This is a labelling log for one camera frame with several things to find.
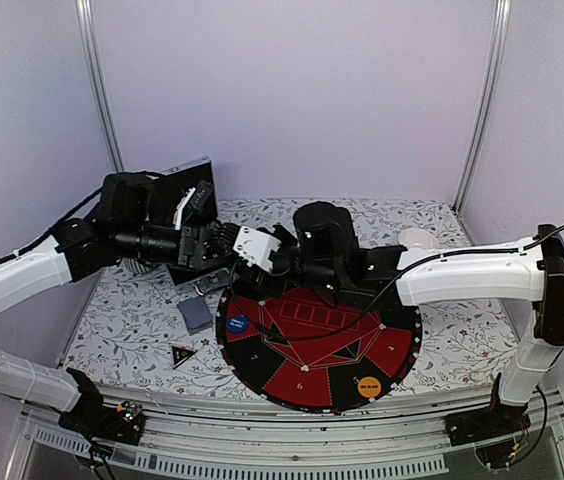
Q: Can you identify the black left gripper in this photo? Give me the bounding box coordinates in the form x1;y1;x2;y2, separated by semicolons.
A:
115;221;236;271

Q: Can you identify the blue small blind button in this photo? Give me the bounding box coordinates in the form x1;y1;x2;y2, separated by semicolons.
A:
226;315;249;334

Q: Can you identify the orange big blind button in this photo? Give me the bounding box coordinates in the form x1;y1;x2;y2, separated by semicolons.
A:
357;376;382;399

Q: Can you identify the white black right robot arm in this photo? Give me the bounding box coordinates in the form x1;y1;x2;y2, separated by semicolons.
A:
230;201;564;436

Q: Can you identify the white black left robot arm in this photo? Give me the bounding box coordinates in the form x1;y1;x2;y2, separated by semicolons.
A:
0;172;232;434

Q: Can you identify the aluminium poker chip case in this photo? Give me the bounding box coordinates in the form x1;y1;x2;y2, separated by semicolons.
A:
164;156;231;286

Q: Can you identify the white ceramic bowl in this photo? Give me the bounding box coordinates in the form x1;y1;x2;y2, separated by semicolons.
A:
398;228;440;249

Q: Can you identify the round red black poker mat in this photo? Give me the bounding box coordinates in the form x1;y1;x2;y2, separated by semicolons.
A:
216;285;422;413

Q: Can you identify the black triangular card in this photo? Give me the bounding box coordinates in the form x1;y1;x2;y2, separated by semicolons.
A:
171;346;197;369

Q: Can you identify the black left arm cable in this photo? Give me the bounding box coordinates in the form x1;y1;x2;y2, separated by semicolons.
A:
0;172;163;281

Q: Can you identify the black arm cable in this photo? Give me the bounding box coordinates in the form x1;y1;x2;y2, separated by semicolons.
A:
0;172;163;281
226;224;564;346

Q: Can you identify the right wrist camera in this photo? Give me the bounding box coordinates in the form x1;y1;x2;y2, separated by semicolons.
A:
232;226;281;273

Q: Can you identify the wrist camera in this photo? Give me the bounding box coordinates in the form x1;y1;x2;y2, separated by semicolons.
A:
173;180;217;230
232;226;281;273

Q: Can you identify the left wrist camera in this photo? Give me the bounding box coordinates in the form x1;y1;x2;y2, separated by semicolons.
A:
173;180;217;230

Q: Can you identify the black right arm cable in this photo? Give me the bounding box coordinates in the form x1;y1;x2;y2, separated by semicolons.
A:
226;224;564;346

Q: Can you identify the left aluminium frame post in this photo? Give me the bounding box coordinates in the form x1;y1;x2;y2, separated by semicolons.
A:
75;0;126;173

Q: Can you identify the aluminium frame post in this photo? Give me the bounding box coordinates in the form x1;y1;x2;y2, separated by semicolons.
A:
75;0;126;173
452;0;512;217

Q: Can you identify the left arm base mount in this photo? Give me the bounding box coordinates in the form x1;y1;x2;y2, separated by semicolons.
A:
58;368;146;446

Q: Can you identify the aluminium front rail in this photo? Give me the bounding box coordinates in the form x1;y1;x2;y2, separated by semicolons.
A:
5;387;564;479

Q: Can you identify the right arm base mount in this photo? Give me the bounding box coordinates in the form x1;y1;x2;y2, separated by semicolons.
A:
444;400;531;470

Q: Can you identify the right aluminium frame post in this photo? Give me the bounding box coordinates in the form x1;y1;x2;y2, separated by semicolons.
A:
452;0;512;217

